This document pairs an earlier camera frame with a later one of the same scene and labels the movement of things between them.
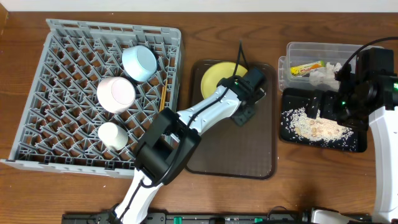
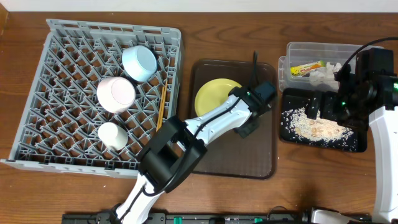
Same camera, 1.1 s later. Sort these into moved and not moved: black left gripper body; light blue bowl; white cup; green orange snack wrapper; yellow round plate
Moved: yellow round plate; black left gripper body
Not moved: light blue bowl; white cup; green orange snack wrapper
